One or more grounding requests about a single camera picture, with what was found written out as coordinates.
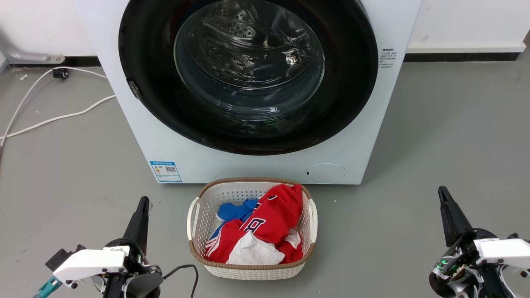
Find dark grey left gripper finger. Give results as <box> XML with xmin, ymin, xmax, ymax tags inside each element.
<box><xmin>123</xmin><ymin>196</ymin><xmax>150</xmax><ymax>255</ymax></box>

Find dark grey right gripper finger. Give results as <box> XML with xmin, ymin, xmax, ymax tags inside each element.
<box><xmin>437</xmin><ymin>185</ymin><xmax>477</xmax><ymax>248</ymax></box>

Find round white filter cover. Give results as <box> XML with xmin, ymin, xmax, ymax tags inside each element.
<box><xmin>305</xmin><ymin>163</ymin><xmax>346</xmax><ymax>184</ymax></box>

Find blue energy label sticker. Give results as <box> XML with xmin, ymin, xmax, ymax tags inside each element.
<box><xmin>149</xmin><ymin>161</ymin><xmax>183</xmax><ymax>183</ymax></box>

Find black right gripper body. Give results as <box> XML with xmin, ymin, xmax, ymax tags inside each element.
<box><xmin>428</xmin><ymin>228</ymin><xmax>514</xmax><ymax>298</ymax></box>

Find blue garment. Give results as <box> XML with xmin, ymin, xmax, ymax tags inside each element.
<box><xmin>209</xmin><ymin>199</ymin><xmax>259</xmax><ymax>240</ymax></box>

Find long white power cable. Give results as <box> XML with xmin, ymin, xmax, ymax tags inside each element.
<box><xmin>0</xmin><ymin>95</ymin><xmax>117</xmax><ymax>140</ymax></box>

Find white woven plastic laundry basket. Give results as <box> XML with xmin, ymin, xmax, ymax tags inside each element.
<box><xmin>186</xmin><ymin>177</ymin><xmax>319</xmax><ymax>281</ymax></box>

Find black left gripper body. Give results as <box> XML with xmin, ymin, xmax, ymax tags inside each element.
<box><xmin>103</xmin><ymin>238</ymin><xmax>164</xmax><ymax>298</ymax></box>

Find red garment with white print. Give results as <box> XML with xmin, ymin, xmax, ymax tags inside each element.
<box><xmin>204</xmin><ymin>184</ymin><xmax>304</xmax><ymax>264</ymax></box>

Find white cable with black clip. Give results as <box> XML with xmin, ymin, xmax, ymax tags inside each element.
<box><xmin>0</xmin><ymin>66</ymin><xmax>109</xmax><ymax>149</ymax></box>

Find small printed text label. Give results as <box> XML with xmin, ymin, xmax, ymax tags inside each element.
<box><xmin>380</xmin><ymin>48</ymin><xmax>398</xmax><ymax>72</ymax></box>

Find round black glass washer door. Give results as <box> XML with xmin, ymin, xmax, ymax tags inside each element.
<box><xmin>118</xmin><ymin>0</ymin><xmax>379</xmax><ymax>156</ymax></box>

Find teal cable connector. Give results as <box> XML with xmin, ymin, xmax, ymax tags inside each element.
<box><xmin>34</xmin><ymin>276</ymin><xmax>63</xmax><ymax>298</ymax></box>

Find white front-load washing machine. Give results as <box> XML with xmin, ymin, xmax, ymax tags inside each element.
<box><xmin>74</xmin><ymin>0</ymin><xmax>423</xmax><ymax>185</ymax></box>

